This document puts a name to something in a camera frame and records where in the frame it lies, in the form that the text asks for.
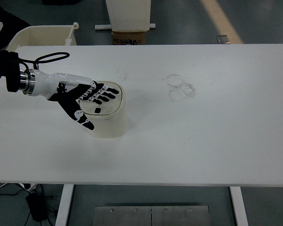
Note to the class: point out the white right table leg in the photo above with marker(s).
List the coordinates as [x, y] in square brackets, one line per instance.
[238, 206]

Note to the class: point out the white table leg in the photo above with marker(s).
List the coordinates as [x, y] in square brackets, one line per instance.
[238, 206]
[64, 206]

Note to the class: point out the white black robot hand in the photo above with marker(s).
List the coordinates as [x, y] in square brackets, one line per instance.
[66, 89]

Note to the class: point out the small grey floor plate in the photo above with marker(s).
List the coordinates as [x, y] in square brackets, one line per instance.
[223, 39]

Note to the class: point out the cream plastic storage bin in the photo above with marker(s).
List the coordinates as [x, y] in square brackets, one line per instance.
[44, 35]

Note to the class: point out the metal floor bracket bar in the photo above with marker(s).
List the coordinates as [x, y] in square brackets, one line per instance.
[100, 27]

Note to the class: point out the cream lidded trash can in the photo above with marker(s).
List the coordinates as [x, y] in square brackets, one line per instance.
[109, 118]

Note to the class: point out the white bin behind table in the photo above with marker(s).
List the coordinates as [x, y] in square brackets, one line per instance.
[129, 15]

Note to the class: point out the brown cardboard box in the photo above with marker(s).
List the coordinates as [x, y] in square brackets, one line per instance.
[128, 38]

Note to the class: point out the white left table leg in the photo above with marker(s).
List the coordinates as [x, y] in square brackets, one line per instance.
[64, 206]

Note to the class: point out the black power adapter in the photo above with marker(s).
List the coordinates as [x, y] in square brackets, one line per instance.
[36, 204]

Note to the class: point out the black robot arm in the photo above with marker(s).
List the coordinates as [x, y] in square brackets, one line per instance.
[18, 72]

